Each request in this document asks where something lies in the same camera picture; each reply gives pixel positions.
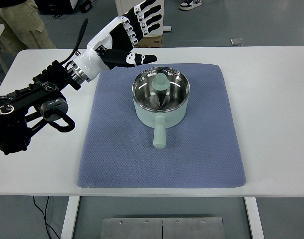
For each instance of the green pot with handle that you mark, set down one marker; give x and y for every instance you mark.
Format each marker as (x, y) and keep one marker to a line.
(160, 96)

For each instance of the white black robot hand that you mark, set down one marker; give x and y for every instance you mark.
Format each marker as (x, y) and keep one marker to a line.
(112, 46)

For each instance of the white table leg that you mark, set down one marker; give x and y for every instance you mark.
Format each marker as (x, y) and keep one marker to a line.
(254, 218)
(70, 217)

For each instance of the cardboard box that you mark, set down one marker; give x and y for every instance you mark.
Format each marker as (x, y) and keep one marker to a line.
(150, 42)

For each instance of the white left table leg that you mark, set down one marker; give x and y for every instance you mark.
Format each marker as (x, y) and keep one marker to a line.
(70, 217)

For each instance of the blue textured mat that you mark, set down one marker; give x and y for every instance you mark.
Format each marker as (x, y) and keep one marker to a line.
(201, 151)

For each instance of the white right table leg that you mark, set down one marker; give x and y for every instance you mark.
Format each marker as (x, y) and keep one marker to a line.
(254, 218)

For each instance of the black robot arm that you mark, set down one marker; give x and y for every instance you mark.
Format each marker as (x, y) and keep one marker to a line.
(24, 112)

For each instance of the black white sneaker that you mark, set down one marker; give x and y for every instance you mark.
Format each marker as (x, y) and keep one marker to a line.
(190, 4)

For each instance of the person in khaki trousers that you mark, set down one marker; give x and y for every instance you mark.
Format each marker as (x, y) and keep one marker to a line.
(23, 27)

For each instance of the black equipment on floor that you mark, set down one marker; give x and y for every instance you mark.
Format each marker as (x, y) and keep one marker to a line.
(63, 7)

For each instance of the grey floor socket plate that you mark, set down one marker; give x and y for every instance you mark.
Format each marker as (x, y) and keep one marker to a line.
(236, 41)

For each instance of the metal floor plate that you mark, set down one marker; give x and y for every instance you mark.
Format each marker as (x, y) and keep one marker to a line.
(163, 228)

